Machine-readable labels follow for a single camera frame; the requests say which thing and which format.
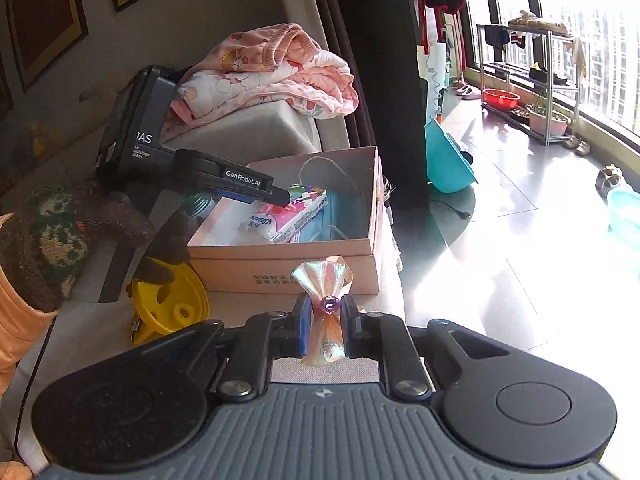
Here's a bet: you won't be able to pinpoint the black cabinet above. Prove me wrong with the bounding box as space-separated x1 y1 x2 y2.
325 0 432 211

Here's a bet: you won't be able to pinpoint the metal shoe rack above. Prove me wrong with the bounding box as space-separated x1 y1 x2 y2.
475 19 583 147

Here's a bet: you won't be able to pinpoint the pink cardboard box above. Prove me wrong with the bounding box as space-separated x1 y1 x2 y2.
187 146 386 296

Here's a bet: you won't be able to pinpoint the person's left hand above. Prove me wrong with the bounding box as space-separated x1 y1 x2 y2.
0 180 157 314

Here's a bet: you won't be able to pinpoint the thin black cable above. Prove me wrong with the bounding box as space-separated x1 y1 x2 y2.
14 317 57 461

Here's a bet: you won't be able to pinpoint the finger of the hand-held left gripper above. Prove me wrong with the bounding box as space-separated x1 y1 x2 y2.
215 156 292 207

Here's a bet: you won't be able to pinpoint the pink white tissue pack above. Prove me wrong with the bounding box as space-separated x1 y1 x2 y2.
239 185 330 245

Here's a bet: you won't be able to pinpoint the potted plant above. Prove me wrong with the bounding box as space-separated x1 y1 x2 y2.
525 94 572 137

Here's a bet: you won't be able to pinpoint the small green lid jar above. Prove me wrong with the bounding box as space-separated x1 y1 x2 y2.
181 191 217 221

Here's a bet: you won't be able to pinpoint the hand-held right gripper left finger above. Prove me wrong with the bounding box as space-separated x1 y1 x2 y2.
185 292 312 402

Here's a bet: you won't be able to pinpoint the white table cloth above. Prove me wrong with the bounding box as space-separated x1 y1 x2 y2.
10 200 406 461

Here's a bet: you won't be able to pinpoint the grey sofa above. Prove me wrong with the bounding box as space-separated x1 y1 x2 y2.
0 80 146 221

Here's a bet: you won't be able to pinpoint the teal plastic basin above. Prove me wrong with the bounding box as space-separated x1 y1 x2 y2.
424 116 480 195

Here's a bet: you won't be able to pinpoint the beige shoes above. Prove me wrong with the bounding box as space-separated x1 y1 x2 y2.
562 135 592 157

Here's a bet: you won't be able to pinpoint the yellow plush toy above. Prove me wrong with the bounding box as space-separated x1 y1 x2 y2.
27 121 53 158

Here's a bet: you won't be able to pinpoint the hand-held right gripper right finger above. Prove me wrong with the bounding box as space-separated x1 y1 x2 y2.
341 294 482 397

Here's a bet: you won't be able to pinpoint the pink printed blanket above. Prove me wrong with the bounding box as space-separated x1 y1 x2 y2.
160 22 360 143

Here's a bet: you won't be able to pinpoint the black floor cable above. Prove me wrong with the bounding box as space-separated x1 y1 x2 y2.
429 198 472 221

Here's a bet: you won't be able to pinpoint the red plastic basin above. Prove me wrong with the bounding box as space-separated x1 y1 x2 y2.
481 88 522 111

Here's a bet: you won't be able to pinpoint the person's left forearm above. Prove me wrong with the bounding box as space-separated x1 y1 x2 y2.
0 265 60 406

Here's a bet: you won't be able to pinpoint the blue face mask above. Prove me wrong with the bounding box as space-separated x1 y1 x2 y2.
287 192 373 243

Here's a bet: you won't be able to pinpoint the yellow plastic bowl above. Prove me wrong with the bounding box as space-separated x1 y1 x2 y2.
125 256 211 345

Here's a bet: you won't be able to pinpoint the white hanging bag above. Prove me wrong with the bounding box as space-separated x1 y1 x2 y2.
417 42 456 91

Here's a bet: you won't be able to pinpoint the light blue basin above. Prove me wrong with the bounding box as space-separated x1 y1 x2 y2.
607 187 640 248

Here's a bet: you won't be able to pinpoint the iridescent bow hair clip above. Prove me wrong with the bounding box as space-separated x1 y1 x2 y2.
291 256 355 367

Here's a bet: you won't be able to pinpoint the white cushion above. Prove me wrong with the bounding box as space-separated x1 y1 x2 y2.
150 100 323 221

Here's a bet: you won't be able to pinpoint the grey shoes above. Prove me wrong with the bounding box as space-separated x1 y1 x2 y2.
595 164 632 200

